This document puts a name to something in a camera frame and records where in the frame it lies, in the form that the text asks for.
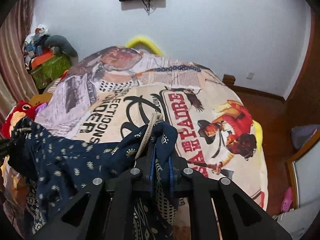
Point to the green storage box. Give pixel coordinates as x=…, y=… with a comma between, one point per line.
x=50, y=67

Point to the striped curtain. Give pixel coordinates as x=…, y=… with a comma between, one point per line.
x=12, y=55

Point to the yellow bed sheet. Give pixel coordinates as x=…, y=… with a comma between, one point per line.
x=258, y=135

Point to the navy patterned hooded garment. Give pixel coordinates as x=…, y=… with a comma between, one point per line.
x=75, y=155

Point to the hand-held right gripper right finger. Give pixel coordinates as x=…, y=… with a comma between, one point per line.
x=175, y=177

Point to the printed blanket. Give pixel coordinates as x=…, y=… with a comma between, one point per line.
x=125, y=105

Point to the white wall socket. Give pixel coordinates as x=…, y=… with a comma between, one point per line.
x=250, y=75

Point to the red plush toy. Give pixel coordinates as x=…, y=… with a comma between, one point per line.
x=16, y=112

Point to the orange box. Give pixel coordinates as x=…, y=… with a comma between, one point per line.
x=41, y=59

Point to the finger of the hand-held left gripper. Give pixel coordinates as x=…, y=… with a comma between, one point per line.
x=5, y=145

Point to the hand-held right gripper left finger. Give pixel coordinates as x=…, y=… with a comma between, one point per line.
x=151, y=172

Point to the yellow plush cushion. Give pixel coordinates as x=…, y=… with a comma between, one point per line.
x=136, y=41

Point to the pink slipper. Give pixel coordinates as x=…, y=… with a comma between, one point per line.
x=286, y=200

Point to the wooden bed post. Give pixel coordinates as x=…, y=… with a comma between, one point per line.
x=228, y=80

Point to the grey cloth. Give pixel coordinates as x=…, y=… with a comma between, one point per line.
x=303, y=135

